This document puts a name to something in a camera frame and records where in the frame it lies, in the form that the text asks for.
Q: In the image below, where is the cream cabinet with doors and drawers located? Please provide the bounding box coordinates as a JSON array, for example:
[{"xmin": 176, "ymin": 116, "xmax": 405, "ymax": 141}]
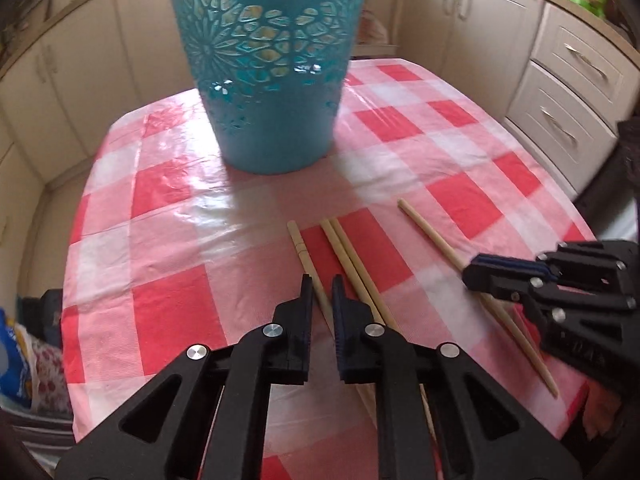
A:
[{"xmin": 400, "ymin": 0, "xmax": 627, "ymax": 197}]

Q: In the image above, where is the red checkered plastic tablecloth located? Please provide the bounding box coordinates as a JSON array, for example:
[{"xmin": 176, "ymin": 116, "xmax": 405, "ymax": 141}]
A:
[{"xmin": 60, "ymin": 57, "xmax": 601, "ymax": 480}]

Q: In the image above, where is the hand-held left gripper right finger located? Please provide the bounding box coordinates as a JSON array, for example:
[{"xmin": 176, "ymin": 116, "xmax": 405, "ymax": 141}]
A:
[{"xmin": 331, "ymin": 275, "xmax": 583, "ymax": 480}]

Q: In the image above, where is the cream base cabinet with doors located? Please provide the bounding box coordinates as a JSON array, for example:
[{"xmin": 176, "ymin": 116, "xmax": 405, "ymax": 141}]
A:
[{"xmin": 0, "ymin": 0, "xmax": 201, "ymax": 187}]

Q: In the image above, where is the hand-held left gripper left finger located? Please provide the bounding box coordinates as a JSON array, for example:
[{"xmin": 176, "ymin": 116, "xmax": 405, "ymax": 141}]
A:
[{"xmin": 54, "ymin": 274, "xmax": 315, "ymax": 480}]

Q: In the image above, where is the blue perforated plastic basket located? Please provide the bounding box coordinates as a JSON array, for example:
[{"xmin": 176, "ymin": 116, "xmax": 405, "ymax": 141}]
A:
[{"xmin": 164, "ymin": 0, "xmax": 373, "ymax": 175}]

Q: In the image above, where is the pale wooden chopstick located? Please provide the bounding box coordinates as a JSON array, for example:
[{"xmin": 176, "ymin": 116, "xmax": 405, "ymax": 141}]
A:
[
  {"xmin": 287, "ymin": 220, "xmax": 334, "ymax": 329},
  {"xmin": 320, "ymin": 218, "xmax": 387, "ymax": 327},
  {"xmin": 397, "ymin": 198, "xmax": 559, "ymax": 399},
  {"xmin": 330, "ymin": 217, "xmax": 401, "ymax": 334}
]

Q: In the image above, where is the person's right hand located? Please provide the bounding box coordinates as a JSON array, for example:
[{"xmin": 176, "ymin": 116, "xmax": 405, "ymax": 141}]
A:
[{"xmin": 586, "ymin": 385, "xmax": 626, "ymax": 438}]

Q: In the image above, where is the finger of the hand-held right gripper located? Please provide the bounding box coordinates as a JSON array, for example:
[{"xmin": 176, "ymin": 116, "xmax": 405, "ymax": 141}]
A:
[
  {"xmin": 462, "ymin": 262, "xmax": 638, "ymax": 313},
  {"xmin": 470, "ymin": 240, "xmax": 640, "ymax": 282}
]

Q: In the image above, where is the floral and blue bag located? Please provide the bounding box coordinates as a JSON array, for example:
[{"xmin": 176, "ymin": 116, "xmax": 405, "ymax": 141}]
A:
[{"xmin": 0, "ymin": 307, "xmax": 72, "ymax": 417}]

